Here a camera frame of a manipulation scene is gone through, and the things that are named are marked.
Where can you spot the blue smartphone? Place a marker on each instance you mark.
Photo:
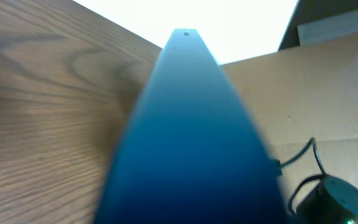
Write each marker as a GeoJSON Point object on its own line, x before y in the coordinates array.
{"type": "Point", "coordinates": [190, 152]}

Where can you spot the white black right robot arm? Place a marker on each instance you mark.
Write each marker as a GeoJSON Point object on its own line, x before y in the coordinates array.
{"type": "Point", "coordinates": [332, 201]}

